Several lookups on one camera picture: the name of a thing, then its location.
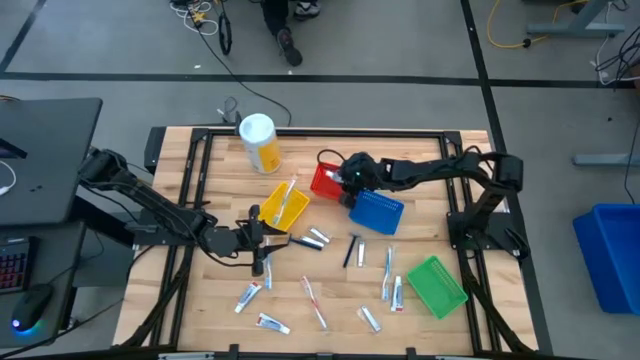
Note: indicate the red plastic basket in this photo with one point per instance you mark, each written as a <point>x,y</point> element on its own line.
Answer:
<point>320,187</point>

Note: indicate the person's foot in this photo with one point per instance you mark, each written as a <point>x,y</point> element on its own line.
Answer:
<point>306,10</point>

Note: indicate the yellow wipes canister white lid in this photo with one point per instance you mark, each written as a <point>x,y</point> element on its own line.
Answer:
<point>260,145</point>

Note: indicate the yellow plastic basket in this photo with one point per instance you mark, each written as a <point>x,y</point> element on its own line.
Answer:
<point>300,204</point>

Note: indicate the person's leg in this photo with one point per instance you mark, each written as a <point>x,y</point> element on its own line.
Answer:
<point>290,47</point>

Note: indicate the black backlit keyboard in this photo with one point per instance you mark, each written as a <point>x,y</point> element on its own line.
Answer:
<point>12,265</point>

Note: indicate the grey desk leg frame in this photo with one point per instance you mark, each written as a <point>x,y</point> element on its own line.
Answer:
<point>575,29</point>

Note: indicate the black monitor edge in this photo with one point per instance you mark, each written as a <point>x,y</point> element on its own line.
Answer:
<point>10,149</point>

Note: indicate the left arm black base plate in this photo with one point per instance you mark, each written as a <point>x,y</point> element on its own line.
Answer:
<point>150,239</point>

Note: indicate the packaged blue toothbrush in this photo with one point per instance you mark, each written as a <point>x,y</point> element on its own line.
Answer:
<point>268,272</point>
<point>387,270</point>
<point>285,200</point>

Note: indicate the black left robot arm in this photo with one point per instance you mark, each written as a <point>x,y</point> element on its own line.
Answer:
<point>150,200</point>

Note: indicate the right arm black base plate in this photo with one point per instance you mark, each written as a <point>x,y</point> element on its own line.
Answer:
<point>456,243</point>

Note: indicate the blue plastic bin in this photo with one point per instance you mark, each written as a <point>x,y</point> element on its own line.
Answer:
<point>610,250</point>

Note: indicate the black glowing computer mouse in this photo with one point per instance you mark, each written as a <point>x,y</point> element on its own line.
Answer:
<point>30,305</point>

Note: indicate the black desk top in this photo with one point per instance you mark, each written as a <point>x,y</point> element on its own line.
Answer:
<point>50,150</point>

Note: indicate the black aluminium table frame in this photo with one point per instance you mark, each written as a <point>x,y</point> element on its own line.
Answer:
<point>400,133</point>

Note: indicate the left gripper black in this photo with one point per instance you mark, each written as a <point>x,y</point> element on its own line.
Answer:
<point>230,242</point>

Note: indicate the blue plastic basket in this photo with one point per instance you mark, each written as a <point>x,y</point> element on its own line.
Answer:
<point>377,215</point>

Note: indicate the packaged red toothbrush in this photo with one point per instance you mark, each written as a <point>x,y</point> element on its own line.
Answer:
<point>312,300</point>

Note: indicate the black lower desk shelf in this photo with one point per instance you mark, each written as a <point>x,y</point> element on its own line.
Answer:
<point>55,260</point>

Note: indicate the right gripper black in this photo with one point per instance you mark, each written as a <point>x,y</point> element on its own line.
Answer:
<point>362,175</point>

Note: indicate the grey desk foot bar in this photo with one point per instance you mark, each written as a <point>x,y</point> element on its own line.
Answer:
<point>605,160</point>

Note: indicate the small white toothpaste tube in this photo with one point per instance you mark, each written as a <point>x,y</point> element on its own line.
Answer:
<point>334,175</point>
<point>397,295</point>
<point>272,324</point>
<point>248,296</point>

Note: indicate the green plastic basket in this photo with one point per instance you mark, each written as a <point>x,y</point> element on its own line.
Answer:
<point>437,287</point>

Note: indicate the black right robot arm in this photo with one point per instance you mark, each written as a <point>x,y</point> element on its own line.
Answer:
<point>440,170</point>

